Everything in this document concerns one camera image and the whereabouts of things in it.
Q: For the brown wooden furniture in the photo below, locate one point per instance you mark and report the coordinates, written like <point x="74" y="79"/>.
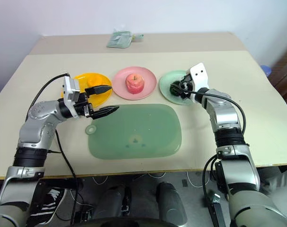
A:
<point x="286" y="71"/>

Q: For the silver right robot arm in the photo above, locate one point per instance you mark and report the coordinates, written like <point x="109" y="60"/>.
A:
<point x="225" y="116"/>

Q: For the green printed plastic packet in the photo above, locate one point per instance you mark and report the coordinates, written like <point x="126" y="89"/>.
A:
<point x="118" y="40"/>

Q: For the light green plate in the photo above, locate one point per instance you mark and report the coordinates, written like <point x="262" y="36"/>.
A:
<point x="166" y="82"/>

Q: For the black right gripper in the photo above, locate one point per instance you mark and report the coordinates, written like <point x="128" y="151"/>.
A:
<point x="186" y="86"/>

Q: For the yellow plate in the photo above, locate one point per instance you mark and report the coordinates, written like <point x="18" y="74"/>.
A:
<point x="101" y="99"/>

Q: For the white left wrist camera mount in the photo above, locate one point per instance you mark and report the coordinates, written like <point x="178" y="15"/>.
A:
<point x="71" y="91"/>

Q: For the blue round object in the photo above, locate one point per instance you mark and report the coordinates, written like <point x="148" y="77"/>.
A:
<point x="267" y="70"/>

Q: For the black white striped shoe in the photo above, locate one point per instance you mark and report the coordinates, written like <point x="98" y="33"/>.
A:
<point x="47" y="205"/>

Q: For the pink plate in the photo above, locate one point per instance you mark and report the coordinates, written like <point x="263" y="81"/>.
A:
<point x="148" y="80"/>

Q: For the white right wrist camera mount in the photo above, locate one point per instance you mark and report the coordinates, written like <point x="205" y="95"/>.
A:
<point x="200" y="75"/>

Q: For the dark green vegetable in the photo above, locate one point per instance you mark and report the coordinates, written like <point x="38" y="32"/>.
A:
<point x="173" y="88"/>

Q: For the dark rounded shape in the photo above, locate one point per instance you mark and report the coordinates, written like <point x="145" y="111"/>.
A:
<point x="170" y="201"/>
<point x="110" y="201"/>

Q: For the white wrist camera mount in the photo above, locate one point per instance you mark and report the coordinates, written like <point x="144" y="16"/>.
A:
<point x="71" y="91"/>
<point x="200" y="75"/>

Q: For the small green white packet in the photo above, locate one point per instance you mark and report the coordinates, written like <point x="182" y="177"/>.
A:
<point x="138" y="37"/>

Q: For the orange fruit piece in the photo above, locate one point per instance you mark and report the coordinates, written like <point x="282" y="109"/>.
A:
<point x="95" y="81"/>

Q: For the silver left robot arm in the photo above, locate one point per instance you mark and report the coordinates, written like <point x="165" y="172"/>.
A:
<point x="37" y="127"/>

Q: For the green translucent cutting mat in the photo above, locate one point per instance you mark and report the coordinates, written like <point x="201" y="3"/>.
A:
<point x="138" y="127"/>

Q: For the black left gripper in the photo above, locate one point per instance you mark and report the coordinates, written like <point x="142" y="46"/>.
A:
<point x="83" y="107"/>

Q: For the grey trouser leg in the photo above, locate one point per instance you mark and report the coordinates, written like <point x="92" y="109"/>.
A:
<point x="283" y="179"/>

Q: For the red apple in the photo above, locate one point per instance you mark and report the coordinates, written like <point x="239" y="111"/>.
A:
<point x="134" y="84"/>

